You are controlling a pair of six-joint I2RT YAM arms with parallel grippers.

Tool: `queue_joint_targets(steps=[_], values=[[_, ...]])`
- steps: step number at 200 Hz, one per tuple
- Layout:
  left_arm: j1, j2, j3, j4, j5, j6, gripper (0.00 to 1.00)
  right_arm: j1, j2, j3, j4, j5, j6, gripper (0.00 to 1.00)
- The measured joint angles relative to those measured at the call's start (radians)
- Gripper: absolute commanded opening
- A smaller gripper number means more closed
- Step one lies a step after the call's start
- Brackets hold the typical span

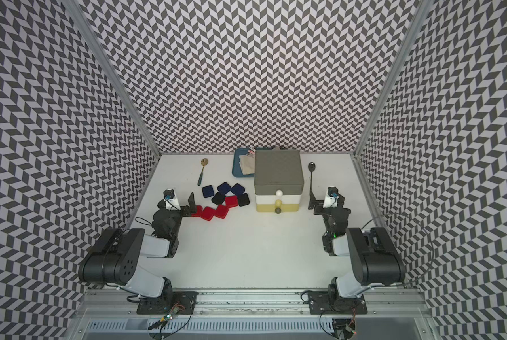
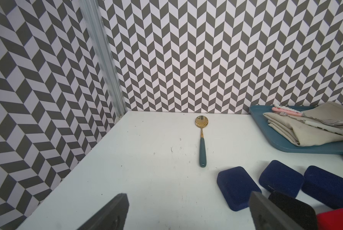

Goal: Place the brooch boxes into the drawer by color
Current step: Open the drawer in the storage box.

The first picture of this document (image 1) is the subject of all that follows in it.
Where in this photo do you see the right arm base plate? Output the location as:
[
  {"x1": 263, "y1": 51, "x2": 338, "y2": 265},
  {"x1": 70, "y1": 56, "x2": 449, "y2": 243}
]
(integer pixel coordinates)
[{"x1": 301, "y1": 290, "x2": 368, "y2": 315}]

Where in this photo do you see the navy brooch box left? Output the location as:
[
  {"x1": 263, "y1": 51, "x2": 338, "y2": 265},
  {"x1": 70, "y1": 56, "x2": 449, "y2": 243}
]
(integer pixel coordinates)
[{"x1": 202, "y1": 185, "x2": 215, "y2": 198}]

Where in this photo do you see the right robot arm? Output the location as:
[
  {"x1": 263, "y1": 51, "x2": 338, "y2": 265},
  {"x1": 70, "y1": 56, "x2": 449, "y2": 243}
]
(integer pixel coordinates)
[{"x1": 308, "y1": 187, "x2": 406, "y2": 305}]

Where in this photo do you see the navy brooch box middle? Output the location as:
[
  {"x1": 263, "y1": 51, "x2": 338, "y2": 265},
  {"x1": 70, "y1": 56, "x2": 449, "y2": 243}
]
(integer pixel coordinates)
[{"x1": 217, "y1": 182, "x2": 232, "y2": 196}]

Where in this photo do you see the black spoon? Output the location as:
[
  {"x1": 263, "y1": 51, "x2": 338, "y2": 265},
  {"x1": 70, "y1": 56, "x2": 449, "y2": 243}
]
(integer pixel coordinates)
[{"x1": 308, "y1": 161, "x2": 316, "y2": 192}]

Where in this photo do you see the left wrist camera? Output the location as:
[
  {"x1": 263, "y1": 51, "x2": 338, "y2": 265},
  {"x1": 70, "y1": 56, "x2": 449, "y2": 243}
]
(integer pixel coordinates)
[{"x1": 163, "y1": 189, "x2": 181, "y2": 211}]

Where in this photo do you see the black brooch box left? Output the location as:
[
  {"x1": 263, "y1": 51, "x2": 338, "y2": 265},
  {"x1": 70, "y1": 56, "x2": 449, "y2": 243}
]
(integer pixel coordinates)
[{"x1": 211, "y1": 192, "x2": 226, "y2": 205}]

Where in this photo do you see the red brooch box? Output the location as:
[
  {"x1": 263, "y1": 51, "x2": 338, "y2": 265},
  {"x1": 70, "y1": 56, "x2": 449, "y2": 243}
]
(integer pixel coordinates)
[
  {"x1": 214, "y1": 205, "x2": 229, "y2": 220},
  {"x1": 191, "y1": 205, "x2": 203, "y2": 218},
  {"x1": 200, "y1": 206, "x2": 215, "y2": 222},
  {"x1": 225, "y1": 195, "x2": 239, "y2": 208}
]

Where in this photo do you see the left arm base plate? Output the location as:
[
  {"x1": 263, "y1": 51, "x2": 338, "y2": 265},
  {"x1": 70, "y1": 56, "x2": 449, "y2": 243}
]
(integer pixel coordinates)
[{"x1": 136, "y1": 290, "x2": 198, "y2": 316}]

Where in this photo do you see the three-drawer storage cabinet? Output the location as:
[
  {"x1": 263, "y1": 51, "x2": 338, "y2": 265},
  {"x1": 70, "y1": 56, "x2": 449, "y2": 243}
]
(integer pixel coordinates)
[{"x1": 254, "y1": 149, "x2": 305, "y2": 214}]

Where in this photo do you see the beige folded napkin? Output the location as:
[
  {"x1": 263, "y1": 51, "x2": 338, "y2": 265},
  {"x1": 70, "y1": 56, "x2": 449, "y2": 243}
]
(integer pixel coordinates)
[{"x1": 239, "y1": 154, "x2": 256, "y2": 176}]

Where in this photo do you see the blue tray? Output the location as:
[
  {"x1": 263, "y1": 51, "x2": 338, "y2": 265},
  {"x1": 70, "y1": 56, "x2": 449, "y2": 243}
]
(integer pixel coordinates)
[{"x1": 232, "y1": 148, "x2": 254, "y2": 178}]

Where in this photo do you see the black brooch box right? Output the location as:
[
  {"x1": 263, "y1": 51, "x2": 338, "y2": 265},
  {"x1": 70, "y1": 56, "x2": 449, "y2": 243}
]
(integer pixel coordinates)
[{"x1": 237, "y1": 193, "x2": 250, "y2": 207}]

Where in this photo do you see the aluminium front rail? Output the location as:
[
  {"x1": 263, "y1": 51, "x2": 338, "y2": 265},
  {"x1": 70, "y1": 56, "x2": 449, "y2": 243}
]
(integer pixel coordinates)
[{"x1": 74, "y1": 288, "x2": 432, "y2": 319}]

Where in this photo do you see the navy brooch box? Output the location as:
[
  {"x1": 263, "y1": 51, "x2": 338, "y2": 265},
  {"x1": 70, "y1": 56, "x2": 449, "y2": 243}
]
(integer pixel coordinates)
[
  {"x1": 217, "y1": 182, "x2": 232, "y2": 196},
  {"x1": 231, "y1": 184, "x2": 246, "y2": 196},
  {"x1": 202, "y1": 185, "x2": 215, "y2": 198}
]

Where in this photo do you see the black brooch box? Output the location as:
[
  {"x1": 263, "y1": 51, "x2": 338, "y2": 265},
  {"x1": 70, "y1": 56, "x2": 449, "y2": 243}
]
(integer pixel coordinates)
[
  {"x1": 211, "y1": 192, "x2": 226, "y2": 205},
  {"x1": 237, "y1": 193, "x2": 250, "y2": 207}
]

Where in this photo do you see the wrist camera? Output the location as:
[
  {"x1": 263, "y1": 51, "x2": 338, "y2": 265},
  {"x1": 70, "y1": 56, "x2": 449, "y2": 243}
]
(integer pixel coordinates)
[
  {"x1": 163, "y1": 189, "x2": 181, "y2": 211},
  {"x1": 323, "y1": 186, "x2": 340, "y2": 208}
]

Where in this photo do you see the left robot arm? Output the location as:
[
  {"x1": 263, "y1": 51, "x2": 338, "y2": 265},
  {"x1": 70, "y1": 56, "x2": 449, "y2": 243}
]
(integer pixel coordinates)
[{"x1": 78, "y1": 189, "x2": 198, "y2": 305}]

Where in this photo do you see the navy brooch box right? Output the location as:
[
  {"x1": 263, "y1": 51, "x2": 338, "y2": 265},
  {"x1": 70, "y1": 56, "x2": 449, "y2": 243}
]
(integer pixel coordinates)
[{"x1": 231, "y1": 184, "x2": 246, "y2": 196}]

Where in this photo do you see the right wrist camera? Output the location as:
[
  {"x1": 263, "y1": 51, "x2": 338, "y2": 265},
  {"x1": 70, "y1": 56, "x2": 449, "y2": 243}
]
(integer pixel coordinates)
[{"x1": 323, "y1": 186, "x2": 340, "y2": 208}]

